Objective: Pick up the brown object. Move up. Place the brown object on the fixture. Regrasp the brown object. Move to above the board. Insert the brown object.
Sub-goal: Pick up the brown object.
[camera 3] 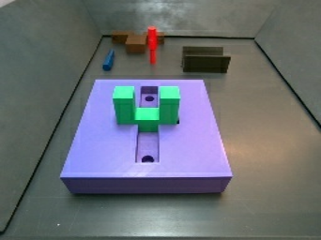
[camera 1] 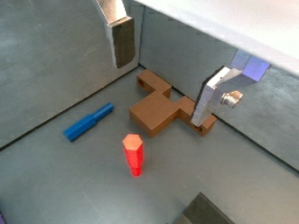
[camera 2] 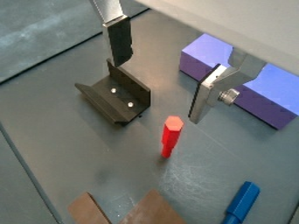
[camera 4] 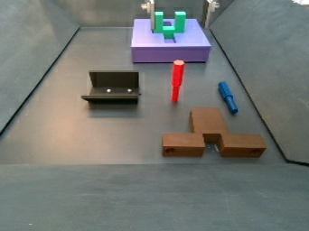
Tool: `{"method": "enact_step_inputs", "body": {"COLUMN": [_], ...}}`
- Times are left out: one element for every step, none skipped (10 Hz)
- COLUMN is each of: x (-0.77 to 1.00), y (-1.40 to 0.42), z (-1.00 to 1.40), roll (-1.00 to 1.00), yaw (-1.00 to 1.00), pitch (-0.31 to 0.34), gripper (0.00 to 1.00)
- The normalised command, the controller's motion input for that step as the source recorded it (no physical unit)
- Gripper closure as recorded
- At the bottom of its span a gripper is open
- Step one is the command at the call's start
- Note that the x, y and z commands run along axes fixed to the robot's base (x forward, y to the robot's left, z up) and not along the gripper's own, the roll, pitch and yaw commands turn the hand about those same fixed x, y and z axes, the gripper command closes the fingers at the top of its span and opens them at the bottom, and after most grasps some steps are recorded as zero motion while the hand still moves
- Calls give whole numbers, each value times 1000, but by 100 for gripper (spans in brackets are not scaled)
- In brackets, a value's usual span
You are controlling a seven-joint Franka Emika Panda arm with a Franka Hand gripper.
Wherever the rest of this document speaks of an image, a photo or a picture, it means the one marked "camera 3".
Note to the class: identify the brown T-shaped block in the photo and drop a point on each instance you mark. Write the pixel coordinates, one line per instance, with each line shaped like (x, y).
(137, 43)

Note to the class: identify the black angle fixture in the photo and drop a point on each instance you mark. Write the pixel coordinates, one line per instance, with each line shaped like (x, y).
(205, 59)

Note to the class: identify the green U-shaped block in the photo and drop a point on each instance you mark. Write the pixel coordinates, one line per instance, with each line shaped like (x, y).
(157, 108)

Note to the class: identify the purple base block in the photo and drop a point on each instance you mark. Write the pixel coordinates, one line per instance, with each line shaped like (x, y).
(189, 165)

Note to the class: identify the blue peg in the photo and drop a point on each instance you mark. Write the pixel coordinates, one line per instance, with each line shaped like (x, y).
(108, 61)

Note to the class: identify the red peg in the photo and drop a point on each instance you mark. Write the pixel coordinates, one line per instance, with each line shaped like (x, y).
(153, 43)

